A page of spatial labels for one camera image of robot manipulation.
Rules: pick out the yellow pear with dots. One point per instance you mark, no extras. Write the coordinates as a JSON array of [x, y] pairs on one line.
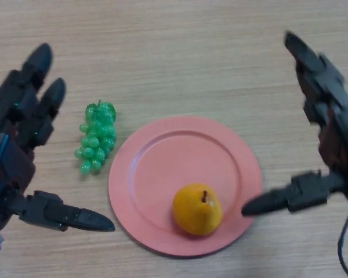
[[195, 211]]

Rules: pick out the pink round plate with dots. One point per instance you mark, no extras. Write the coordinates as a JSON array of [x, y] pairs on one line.
[[168, 162]]

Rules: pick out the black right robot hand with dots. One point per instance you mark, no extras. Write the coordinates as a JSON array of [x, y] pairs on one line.
[[333, 121]]

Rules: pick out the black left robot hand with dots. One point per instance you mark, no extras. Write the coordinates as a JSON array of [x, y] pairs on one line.
[[14, 168]]

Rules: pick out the green grape bunch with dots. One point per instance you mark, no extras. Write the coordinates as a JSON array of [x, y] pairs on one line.
[[97, 139]]

